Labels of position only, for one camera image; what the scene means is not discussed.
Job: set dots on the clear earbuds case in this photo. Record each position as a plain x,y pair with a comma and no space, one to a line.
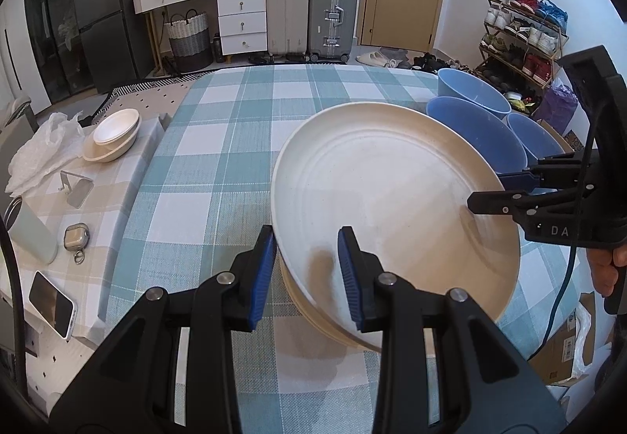
76,238

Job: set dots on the person's right hand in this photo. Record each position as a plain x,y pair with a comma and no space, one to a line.
600,270

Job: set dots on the purple bag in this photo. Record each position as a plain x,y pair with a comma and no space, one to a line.
556,101

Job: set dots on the small white bowl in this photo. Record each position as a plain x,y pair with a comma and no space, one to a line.
115,125

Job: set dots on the large open cardboard box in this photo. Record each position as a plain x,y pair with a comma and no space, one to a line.
563,350

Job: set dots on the shoe rack with shoes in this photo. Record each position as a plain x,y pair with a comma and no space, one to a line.
524,32

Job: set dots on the silver suitcase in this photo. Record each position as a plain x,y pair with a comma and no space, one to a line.
333,13

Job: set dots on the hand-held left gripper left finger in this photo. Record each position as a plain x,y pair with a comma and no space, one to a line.
262,277

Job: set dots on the grey refrigerator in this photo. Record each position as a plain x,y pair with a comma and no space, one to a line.
112,13

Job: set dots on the blue bowl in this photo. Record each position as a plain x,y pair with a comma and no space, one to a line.
470,86
482,135
536,138

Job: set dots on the black glass cabinet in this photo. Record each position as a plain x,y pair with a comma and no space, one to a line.
49,22

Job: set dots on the white plastic bag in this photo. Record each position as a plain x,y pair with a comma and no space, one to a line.
39,155

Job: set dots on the cream plate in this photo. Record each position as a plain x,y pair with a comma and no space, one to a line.
313,311
321,328
392,199

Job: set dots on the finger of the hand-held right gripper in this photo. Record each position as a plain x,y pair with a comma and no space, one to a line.
543,174
504,203

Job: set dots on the dark bottle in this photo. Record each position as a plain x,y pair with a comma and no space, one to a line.
219,49

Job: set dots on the white trash bin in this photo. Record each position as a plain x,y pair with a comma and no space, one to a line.
520,103

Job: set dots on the metal phone stand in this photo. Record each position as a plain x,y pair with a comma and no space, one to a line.
78,189

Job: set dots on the woven laundry basket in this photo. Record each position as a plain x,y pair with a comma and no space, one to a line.
188,42

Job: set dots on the beige checked cloth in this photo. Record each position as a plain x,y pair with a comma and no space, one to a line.
108,218

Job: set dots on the scattered pile of shoes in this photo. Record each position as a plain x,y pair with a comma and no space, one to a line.
416,62

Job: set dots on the white smartphone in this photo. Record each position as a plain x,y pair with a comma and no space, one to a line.
49,304

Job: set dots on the mint green tumbler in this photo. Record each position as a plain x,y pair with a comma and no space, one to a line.
32,233

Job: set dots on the beige suitcase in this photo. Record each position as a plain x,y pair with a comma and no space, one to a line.
288,13

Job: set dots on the wooden shoe rack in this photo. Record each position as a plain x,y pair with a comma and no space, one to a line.
519,67

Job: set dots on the teal checked tablecloth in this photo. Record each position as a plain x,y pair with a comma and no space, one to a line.
220,145

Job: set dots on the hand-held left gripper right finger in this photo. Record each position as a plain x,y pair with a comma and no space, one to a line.
350,277

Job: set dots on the white dressing table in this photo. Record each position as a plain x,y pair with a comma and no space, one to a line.
240,18

